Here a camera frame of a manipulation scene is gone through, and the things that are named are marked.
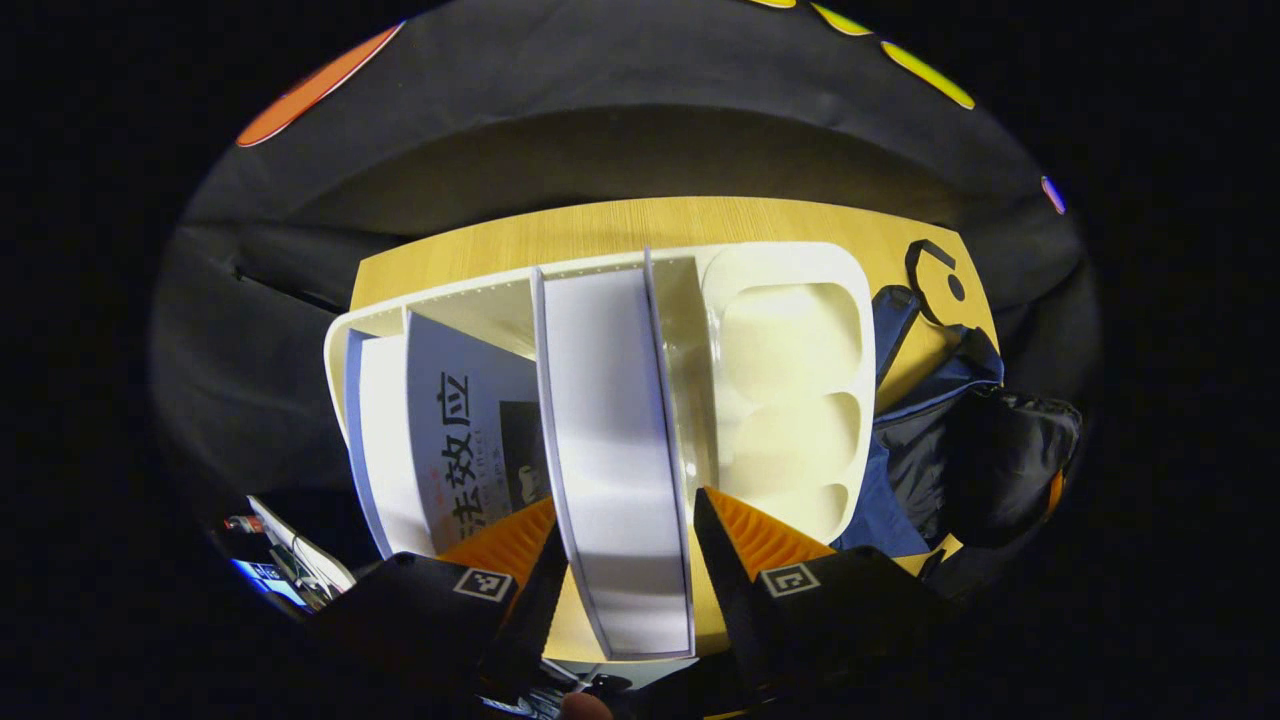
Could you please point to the white board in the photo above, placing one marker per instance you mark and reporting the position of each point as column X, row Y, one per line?
column 305, row 555

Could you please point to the lavender cover book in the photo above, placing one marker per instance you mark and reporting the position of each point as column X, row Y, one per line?
column 620, row 450

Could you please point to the white bookshelf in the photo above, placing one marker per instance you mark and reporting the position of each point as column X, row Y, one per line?
column 790, row 350

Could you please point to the lit screen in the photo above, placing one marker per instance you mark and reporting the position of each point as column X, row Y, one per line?
column 268, row 582

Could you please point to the black backdrop cloth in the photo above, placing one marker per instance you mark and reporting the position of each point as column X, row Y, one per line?
column 600, row 150

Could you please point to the lavender book with dark figure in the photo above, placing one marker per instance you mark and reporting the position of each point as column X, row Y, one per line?
column 470, row 440

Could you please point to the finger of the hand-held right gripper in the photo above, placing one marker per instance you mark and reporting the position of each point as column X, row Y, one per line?
column 1054, row 495

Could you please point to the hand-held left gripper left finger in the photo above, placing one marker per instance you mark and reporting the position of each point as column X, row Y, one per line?
column 535, row 600

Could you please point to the blue schoolbag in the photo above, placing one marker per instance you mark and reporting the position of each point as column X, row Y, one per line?
column 920, row 450

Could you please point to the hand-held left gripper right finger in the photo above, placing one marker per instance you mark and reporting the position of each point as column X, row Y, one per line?
column 730, row 590

